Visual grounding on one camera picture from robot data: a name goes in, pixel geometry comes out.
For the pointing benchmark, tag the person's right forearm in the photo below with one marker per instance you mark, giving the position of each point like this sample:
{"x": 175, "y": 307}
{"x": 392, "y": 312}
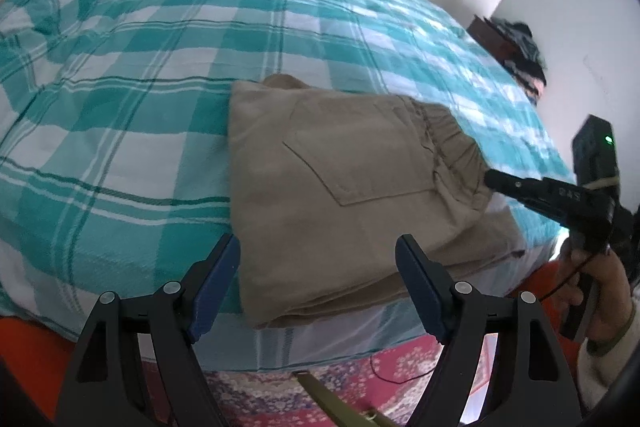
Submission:
{"x": 607, "y": 367}

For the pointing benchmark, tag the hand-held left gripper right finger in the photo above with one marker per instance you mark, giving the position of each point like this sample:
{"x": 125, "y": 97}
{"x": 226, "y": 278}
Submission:
{"x": 422, "y": 292}

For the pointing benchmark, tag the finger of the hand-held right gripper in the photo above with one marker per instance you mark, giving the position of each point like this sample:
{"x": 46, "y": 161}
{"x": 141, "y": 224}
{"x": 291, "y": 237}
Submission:
{"x": 512, "y": 186}

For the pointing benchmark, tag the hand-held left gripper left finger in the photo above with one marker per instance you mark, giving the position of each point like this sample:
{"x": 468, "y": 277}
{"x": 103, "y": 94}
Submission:
{"x": 215, "y": 292}

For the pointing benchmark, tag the teal checked blanket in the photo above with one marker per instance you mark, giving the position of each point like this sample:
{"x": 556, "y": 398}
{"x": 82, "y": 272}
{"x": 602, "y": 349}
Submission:
{"x": 150, "y": 82}

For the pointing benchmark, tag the orange bed base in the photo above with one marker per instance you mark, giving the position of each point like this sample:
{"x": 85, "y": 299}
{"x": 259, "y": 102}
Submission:
{"x": 30, "y": 347}

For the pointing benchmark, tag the red patterned rug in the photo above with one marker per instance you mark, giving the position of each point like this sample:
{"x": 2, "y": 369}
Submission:
{"x": 280, "y": 394}

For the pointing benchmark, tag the beige pants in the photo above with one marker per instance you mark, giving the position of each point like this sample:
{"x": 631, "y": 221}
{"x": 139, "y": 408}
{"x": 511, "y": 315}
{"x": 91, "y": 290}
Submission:
{"x": 350, "y": 157}

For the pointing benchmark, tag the dark wooden nightstand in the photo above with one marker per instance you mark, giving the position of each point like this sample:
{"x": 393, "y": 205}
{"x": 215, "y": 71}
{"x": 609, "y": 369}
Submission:
{"x": 482, "y": 32}

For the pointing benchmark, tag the dark cloth pile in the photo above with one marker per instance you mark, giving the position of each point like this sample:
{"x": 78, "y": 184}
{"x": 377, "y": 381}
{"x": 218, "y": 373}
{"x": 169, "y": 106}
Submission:
{"x": 522, "y": 52}

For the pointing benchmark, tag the person's right hand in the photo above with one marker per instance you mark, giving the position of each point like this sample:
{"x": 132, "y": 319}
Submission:
{"x": 607, "y": 292}

